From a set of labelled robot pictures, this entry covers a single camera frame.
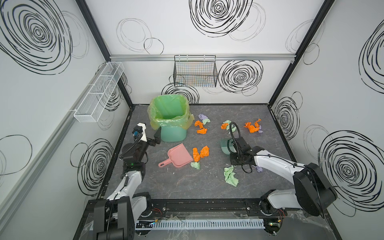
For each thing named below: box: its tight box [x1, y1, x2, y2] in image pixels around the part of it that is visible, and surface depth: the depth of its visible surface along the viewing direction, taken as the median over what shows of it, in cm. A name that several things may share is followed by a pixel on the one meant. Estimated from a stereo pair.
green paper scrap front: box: [224, 165, 239, 187], surface depth 84 cm
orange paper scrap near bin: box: [194, 120, 208, 135], surface depth 106 cm
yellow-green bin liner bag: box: [147, 94, 194, 130], surface depth 90 cm
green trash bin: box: [147, 94, 195, 142], surface depth 93 cm
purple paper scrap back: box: [198, 113, 209, 120], surface depth 113 cm
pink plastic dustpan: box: [158, 143, 194, 169], surface depth 93 cm
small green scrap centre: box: [190, 162, 200, 170], surface depth 89 cm
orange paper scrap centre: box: [192, 145, 210, 162], surface depth 95 cm
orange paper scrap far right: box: [243, 118, 262, 133], surface depth 107 cm
